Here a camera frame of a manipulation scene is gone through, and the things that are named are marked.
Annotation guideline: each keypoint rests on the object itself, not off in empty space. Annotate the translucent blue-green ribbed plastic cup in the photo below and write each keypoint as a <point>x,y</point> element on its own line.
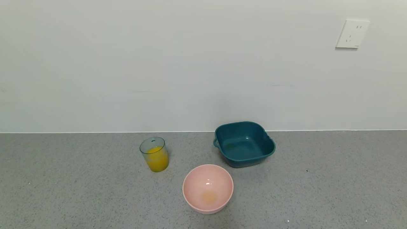
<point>154,143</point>

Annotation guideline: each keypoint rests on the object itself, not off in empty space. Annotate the orange liquid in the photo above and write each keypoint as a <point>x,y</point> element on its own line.
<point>157,160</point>

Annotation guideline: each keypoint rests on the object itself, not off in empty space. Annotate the white wall socket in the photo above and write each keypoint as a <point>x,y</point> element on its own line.
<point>352,34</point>

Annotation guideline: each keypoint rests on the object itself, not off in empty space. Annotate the pink round bowl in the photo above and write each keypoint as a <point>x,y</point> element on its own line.
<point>206,181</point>

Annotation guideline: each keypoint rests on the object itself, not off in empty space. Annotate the teal square plastic basin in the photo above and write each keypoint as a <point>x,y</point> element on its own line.
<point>244,146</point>

